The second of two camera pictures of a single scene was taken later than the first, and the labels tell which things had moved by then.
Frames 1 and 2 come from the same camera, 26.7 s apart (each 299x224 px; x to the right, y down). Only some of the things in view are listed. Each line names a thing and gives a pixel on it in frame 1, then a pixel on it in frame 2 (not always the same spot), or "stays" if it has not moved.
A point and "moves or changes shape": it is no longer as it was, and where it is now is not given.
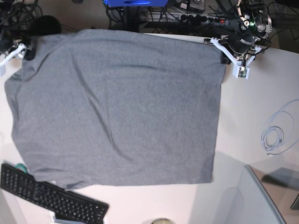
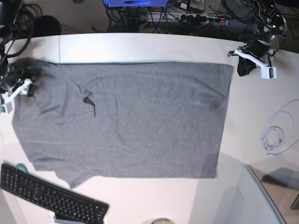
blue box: (136, 3) stays
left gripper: (7, 42) → (8, 78)
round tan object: (162, 221) stays
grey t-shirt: (96, 108) moves or changes shape
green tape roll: (22, 167) stays
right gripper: (241, 43) → (257, 48)
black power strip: (181, 17) stays
